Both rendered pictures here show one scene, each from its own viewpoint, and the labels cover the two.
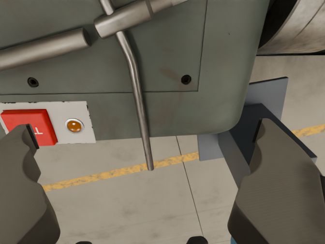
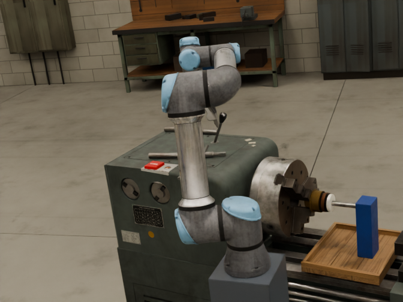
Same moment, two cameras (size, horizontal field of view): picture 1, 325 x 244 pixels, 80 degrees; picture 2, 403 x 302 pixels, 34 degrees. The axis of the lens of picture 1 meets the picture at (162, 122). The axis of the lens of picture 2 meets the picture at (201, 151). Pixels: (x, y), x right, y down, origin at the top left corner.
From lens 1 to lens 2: 263 cm
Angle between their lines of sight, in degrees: 99
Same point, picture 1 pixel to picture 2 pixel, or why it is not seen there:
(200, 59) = (220, 163)
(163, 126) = not seen: hidden behind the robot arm
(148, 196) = not seen: outside the picture
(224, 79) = (224, 166)
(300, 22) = (258, 174)
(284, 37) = (255, 180)
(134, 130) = not seen: hidden behind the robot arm
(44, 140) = (155, 165)
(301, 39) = (262, 183)
